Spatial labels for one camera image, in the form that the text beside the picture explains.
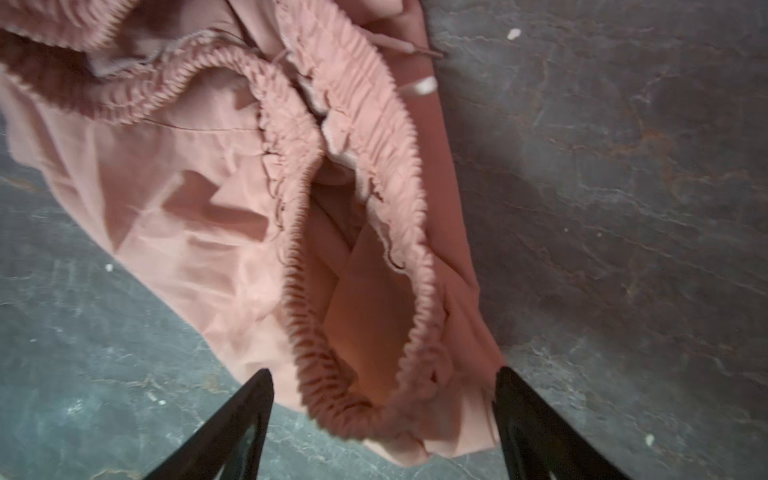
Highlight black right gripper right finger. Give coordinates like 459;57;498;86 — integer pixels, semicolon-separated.
493;366;629;480

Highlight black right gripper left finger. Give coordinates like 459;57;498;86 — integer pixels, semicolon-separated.
145;369;274;480

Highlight pink shorts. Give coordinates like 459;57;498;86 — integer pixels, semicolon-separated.
1;1;504;466

